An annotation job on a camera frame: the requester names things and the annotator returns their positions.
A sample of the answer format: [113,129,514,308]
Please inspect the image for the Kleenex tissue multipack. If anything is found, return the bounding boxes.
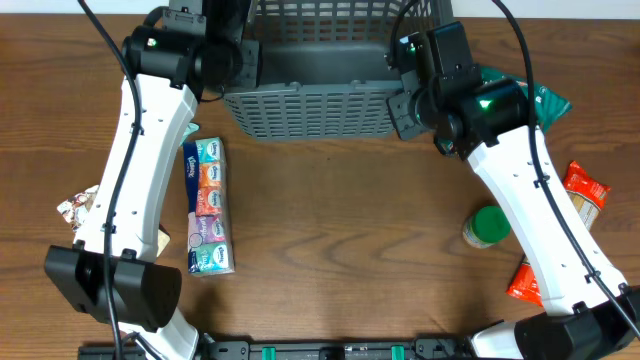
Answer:
[183,137,235,276]

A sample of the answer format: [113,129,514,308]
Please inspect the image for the right black cable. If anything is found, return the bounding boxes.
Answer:
[492,0,640,341]

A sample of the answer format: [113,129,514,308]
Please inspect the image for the left black cable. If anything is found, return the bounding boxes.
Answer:
[77,0,146,360]

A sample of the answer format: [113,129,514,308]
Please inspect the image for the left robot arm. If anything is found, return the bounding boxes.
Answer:
[44,1,259,359]

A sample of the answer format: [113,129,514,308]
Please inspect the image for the black cable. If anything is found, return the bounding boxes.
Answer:
[492,0,640,341]
[77,0,146,360]

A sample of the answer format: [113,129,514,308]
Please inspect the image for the light teal snack wrapper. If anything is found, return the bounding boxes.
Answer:
[180,122,200,145]

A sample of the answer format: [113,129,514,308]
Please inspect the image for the beige Panfee snack bag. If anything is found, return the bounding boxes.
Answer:
[57,185,170,256]

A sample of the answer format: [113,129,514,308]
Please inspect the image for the green Nescafe coffee bag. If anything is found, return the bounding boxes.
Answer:
[414,65,572,160]

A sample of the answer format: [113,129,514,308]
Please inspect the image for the grey plastic basket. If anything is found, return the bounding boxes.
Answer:
[224,0,454,140]

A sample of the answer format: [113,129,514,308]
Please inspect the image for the orange noodle packet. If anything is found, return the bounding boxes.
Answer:
[505,160,612,307]

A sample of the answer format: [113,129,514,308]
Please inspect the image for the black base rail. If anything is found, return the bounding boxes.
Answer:
[77,338,476,360]

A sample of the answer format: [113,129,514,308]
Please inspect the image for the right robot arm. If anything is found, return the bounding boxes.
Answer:
[387,22,639,359]

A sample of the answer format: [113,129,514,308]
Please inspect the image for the green lidded jar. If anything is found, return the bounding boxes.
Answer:
[462,206,511,249]

